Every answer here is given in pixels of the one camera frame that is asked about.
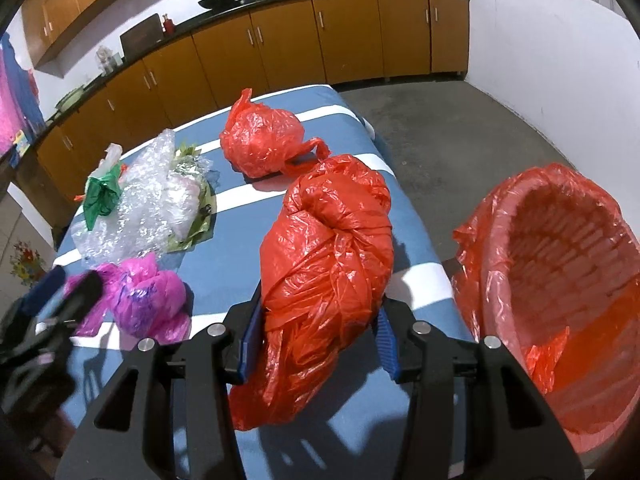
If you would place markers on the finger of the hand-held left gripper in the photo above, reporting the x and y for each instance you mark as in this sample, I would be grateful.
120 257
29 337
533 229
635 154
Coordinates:
45 287
80 292

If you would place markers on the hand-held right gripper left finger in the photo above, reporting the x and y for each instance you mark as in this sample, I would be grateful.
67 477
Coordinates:
250 342

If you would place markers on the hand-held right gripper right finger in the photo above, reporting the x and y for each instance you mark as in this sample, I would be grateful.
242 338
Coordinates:
387 345

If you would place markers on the pink plastic bag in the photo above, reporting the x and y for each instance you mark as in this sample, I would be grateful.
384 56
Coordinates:
145 300

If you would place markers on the large red plastic bag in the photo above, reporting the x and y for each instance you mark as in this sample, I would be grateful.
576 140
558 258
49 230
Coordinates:
325 270

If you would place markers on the red basket with liner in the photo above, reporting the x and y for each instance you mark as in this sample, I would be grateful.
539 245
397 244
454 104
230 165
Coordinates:
475 280

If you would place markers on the clear bubble wrap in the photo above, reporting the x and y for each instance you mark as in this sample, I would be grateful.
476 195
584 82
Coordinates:
145 200

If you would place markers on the white cabinet with flower sticker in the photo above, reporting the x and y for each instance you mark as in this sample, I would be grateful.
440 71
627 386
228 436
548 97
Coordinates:
20 220

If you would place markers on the green plastic bag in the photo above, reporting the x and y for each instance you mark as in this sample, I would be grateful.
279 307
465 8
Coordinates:
100 195

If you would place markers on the green leaf-print wrapper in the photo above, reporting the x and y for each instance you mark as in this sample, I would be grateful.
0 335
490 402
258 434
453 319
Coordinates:
200 220

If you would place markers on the green pot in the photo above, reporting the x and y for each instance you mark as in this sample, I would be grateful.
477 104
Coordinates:
70 99

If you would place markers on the small red plastic bag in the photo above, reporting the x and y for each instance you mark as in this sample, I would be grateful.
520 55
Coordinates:
260 135

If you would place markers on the clear glass jar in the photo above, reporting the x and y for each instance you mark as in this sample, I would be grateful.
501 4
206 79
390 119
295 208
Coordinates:
106 60

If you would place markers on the blue white striped tablecloth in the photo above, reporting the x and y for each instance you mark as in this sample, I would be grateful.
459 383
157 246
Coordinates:
310 110

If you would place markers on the brown cutting board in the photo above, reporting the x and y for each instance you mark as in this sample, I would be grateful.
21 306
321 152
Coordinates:
142 35

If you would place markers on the small red bottle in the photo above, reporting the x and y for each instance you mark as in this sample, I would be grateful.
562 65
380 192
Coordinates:
168 24

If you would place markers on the orange lower kitchen cabinets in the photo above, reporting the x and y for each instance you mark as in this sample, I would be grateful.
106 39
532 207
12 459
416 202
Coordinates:
300 40

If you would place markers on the black kitchen countertop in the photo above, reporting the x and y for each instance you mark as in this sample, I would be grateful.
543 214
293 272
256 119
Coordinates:
280 2

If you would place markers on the pink blue wall poster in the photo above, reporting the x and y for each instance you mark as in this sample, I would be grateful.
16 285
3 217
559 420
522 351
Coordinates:
17 95

